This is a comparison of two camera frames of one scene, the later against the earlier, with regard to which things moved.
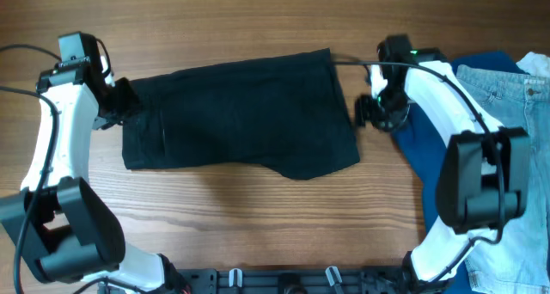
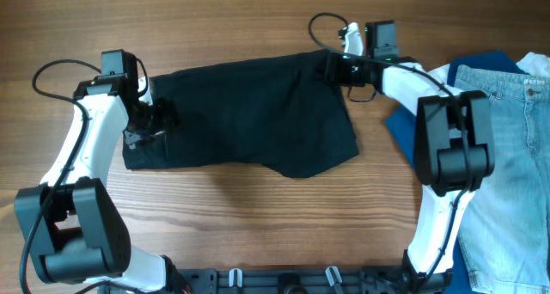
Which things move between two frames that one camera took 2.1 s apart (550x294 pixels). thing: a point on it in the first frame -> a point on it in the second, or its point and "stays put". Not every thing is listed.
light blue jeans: x=516 y=260 stays put
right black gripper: x=363 y=109 -> x=333 y=69
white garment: x=535 y=64 stays put
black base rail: x=297 y=281 stays put
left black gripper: x=133 y=104 -> x=169 y=118
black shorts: x=285 y=111 stays put
